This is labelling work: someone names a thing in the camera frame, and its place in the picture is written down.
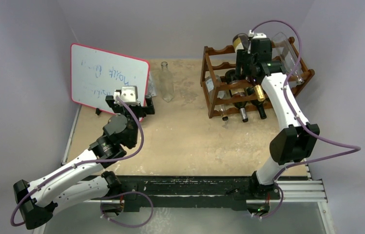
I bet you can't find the dark wine bottle right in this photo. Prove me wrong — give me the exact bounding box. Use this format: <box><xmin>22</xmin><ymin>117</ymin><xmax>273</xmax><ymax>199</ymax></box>
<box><xmin>246</xmin><ymin>87</ymin><xmax>267</xmax><ymax>119</ymax></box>

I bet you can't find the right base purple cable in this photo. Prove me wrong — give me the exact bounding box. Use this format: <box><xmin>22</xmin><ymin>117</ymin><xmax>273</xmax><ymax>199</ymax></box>
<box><xmin>250</xmin><ymin>182</ymin><xmax>285</xmax><ymax>221</ymax></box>

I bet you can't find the clear slim glass bottle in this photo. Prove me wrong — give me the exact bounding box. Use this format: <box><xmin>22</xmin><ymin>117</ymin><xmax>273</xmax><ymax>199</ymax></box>
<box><xmin>159</xmin><ymin>61</ymin><xmax>174</xmax><ymax>102</ymax></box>

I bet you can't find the clear bottle on rack top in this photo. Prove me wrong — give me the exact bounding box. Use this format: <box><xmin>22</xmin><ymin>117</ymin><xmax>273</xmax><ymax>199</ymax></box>
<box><xmin>272</xmin><ymin>32</ymin><xmax>304</xmax><ymax>87</ymax></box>

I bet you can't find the brown wooden wine rack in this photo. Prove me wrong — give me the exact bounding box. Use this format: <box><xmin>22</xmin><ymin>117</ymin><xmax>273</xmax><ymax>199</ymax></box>
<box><xmin>200</xmin><ymin>37</ymin><xmax>315</xmax><ymax>118</ymax></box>

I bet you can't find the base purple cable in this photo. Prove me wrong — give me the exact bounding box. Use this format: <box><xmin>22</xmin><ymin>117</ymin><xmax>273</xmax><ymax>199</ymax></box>
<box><xmin>100</xmin><ymin>190</ymin><xmax>154</xmax><ymax>228</ymax></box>
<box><xmin>250</xmin><ymin>182</ymin><xmax>285</xmax><ymax>221</ymax></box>

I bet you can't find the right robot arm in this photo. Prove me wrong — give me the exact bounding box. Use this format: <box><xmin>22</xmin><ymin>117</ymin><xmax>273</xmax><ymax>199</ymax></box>
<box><xmin>232</xmin><ymin>33</ymin><xmax>320</xmax><ymax>198</ymax></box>

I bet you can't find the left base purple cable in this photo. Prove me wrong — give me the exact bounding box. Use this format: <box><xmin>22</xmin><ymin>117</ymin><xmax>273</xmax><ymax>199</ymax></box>
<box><xmin>100</xmin><ymin>190</ymin><xmax>154</xmax><ymax>228</ymax></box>

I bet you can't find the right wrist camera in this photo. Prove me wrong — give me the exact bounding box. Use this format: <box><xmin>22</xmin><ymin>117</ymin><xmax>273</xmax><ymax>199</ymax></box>
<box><xmin>248</xmin><ymin>30</ymin><xmax>267</xmax><ymax>39</ymax></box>

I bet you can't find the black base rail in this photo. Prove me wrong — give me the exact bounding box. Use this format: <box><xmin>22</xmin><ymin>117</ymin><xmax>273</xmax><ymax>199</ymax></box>
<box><xmin>76</xmin><ymin>175</ymin><xmax>281</xmax><ymax>213</ymax></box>

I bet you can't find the dark gold-capped wine bottle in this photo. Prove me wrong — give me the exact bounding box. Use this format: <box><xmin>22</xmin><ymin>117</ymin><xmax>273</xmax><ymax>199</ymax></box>
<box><xmin>232</xmin><ymin>33</ymin><xmax>266</xmax><ymax>101</ymax></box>

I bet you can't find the clear labelled bottle in rack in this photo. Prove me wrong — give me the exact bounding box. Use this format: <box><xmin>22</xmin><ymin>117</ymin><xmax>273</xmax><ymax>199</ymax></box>
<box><xmin>205</xmin><ymin>76</ymin><xmax>229</xmax><ymax>121</ymax></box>

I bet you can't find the dark wine bottle middle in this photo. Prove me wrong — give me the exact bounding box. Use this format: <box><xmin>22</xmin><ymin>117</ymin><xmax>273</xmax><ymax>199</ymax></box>
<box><xmin>225</xmin><ymin>69</ymin><xmax>250</xmax><ymax>123</ymax></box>

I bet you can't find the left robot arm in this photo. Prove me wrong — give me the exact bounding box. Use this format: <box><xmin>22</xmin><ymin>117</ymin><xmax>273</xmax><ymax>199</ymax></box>
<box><xmin>10</xmin><ymin>94</ymin><xmax>155</xmax><ymax>230</ymax></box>

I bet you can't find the red framed whiteboard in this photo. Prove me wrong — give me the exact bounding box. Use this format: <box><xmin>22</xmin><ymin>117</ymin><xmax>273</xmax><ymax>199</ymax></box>
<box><xmin>70</xmin><ymin>43</ymin><xmax>150</xmax><ymax>114</ymax></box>

